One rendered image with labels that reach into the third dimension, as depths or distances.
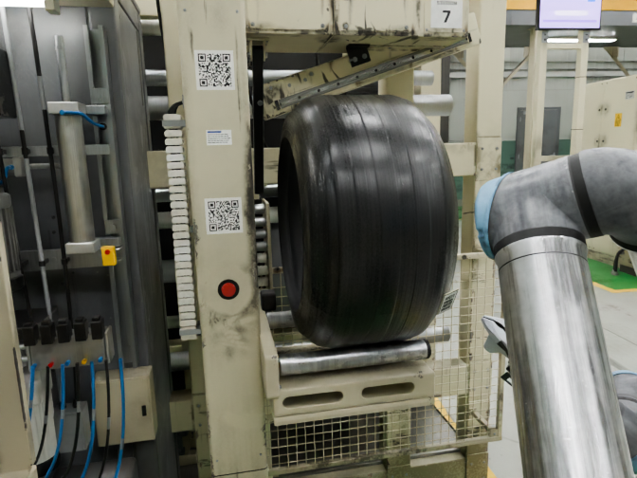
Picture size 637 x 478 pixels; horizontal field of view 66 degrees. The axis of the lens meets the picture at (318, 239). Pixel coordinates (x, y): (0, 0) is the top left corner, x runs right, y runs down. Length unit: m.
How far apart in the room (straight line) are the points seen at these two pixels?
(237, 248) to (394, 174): 0.37
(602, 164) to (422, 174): 0.34
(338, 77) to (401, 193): 0.65
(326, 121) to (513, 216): 0.42
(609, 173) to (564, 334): 0.21
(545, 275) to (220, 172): 0.65
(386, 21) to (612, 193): 0.87
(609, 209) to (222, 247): 0.71
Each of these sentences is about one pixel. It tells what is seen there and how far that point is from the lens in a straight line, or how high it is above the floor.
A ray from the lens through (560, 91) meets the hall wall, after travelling 12.33.
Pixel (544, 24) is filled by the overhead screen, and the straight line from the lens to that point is 5.08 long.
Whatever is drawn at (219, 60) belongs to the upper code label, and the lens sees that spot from 1.04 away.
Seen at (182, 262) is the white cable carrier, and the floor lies 1.12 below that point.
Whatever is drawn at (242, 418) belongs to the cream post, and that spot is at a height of 0.76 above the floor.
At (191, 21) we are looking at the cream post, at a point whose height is 1.60.
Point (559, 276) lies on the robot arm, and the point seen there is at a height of 1.19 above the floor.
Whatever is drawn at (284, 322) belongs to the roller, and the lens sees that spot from 1.32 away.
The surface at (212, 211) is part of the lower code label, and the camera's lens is 1.03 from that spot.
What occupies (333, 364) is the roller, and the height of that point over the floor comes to 0.90.
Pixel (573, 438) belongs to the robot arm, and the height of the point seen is 1.05.
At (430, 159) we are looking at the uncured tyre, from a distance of 0.95.
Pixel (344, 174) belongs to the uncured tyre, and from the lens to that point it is 0.88.
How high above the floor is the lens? 1.35
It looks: 11 degrees down
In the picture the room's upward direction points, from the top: 2 degrees counter-clockwise
